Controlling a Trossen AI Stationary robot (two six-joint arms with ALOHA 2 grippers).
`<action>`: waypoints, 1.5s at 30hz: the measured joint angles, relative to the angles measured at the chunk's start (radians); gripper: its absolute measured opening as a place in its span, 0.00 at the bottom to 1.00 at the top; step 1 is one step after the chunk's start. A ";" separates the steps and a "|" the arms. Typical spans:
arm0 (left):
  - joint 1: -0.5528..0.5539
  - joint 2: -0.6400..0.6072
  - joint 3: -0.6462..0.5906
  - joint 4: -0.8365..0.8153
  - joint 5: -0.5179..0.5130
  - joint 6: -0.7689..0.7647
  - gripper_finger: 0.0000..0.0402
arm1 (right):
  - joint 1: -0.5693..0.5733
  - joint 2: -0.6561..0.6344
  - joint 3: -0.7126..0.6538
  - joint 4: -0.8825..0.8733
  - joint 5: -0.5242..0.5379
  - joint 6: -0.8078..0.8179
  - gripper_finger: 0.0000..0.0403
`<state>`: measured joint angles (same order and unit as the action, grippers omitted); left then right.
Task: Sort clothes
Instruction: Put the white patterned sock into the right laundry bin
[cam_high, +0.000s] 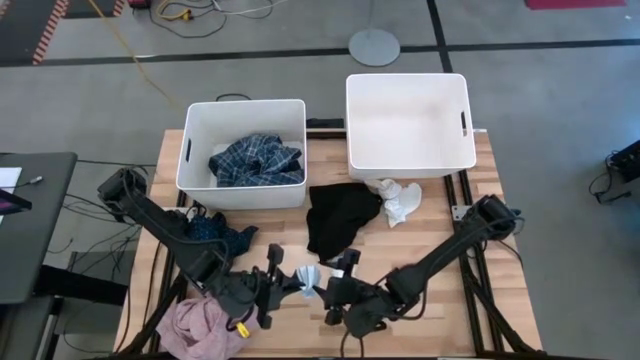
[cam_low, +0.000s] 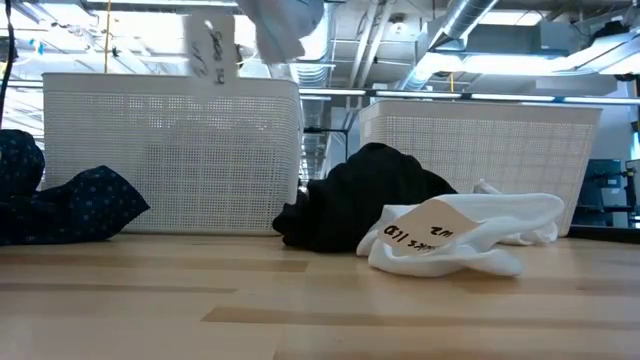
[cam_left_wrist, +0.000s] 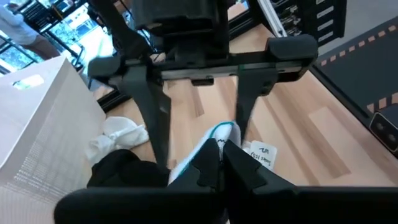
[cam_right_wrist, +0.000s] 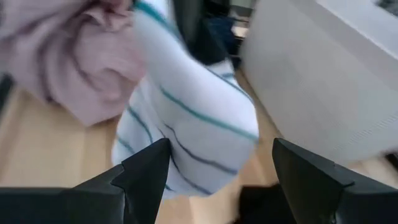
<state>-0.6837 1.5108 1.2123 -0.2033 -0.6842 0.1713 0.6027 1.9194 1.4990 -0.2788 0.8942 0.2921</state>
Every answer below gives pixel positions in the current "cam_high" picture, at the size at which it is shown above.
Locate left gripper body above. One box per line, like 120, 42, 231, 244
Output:
219, 243, 284, 330

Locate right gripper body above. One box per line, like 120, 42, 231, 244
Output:
324, 249, 396, 339

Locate light blue striped cloth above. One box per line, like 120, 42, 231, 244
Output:
294, 264, 322, 300

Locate pink garment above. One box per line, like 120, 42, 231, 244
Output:
156, 294, 261, 360

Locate navy dotted garment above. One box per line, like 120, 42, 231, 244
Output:
187, 212, 260, 261

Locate black garment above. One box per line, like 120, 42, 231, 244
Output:
305, 182, 384, 264

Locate white garment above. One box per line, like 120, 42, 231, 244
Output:
364, 178, 424, 229

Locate blue plaid shirt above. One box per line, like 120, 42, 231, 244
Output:
208, 133, 305, 189

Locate white plastic bin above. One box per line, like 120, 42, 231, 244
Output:
344, 73, 478, 181
175, 98, 308, 211

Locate black power box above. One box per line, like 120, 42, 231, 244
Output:
305, 118, 345, 130

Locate black desk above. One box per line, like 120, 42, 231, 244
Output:
0, 152, 79, 306

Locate grey round lamp base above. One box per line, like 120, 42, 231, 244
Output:
348, 0, 401, 68

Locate dark tablet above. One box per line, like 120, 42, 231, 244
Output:
0, 189, 33, 216

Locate white paper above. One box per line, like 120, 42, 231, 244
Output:
0, 167, 24, 194

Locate hazard striped floor mat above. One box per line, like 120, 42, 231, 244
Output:
0, 0, 126, 66

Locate red floor mat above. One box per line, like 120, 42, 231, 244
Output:
524, 0, 627, 10

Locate black table frame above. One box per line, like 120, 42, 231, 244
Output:
114, 117, 546, 360

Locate black cables under desk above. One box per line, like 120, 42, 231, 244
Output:
47, 158, 157, 354

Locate grey plug cable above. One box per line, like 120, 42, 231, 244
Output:
4, 175, 44, 191

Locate yellow cable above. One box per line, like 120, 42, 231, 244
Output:
87, 0, 187, 114

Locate black floor cables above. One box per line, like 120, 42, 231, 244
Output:
149, 0, 276, 40

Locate black device with cables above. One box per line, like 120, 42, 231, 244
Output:
588, 139, 640, 205

